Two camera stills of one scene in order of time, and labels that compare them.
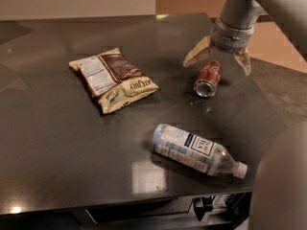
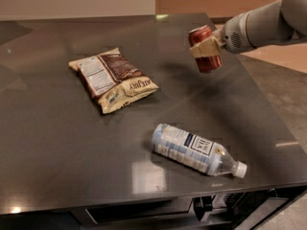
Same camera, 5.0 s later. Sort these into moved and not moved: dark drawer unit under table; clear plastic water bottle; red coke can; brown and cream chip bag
Moved: red coke can
Not moved: brown and cream chip bag; clear plastic water bottle; dark drawer unit under table
